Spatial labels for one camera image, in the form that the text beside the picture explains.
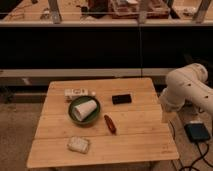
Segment black floor cable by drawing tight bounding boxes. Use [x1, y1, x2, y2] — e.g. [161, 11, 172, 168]
[168, 120, 213, 171]

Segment black power adapter box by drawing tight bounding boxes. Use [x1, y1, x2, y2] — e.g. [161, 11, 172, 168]
[184, 123, 210, 143]

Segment black rectangular phone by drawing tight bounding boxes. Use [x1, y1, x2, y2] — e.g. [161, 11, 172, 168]
[112, 94, 132, 105]

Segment wooden folding table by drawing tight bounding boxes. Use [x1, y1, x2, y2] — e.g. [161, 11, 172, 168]
[27, 78, 179, 169]

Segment white box with label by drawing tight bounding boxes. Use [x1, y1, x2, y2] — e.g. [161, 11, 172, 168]
[64, 89, 88, 100]

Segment white paper cup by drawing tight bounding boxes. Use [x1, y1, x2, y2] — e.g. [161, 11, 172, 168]
[73, 100, 97, 121]

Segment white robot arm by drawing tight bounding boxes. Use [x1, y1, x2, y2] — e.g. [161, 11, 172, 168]
[159, 63, 213, 119]

